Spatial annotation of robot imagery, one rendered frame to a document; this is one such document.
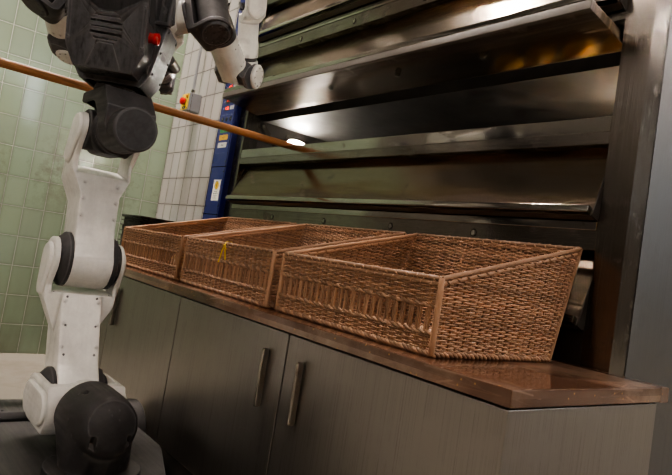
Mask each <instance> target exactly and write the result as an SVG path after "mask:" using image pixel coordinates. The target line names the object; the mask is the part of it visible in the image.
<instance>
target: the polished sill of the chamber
mask: <svg viewBox="0 0 672 475"><path fill-rule="evenodd" d="M612 118H613V116H602V117H591V118H580V119H570V120H559V121H548V122H537V123H527V124H516V125H505V126H494V127H483V128H473V129H462V130H451V131H440V132H430V133H419V134H408V135H397V136H387V137H376V138H365V139H354V140H344V141H333V142H322V143H311V144H301V145H290V146H279V147H268V148H257V149H247V150H242V153H241V158H249V157H263V156H277V155H291V154H305V153H319V152H333V151H347V150H360V149H374V148H388V147H402V146H416V145H430V144H444V143H458V142H472V141H486V140H500V139H514V138H528V137H542V136H556V135H570V134H583V133H597V132H611V125H612Z"/></svg>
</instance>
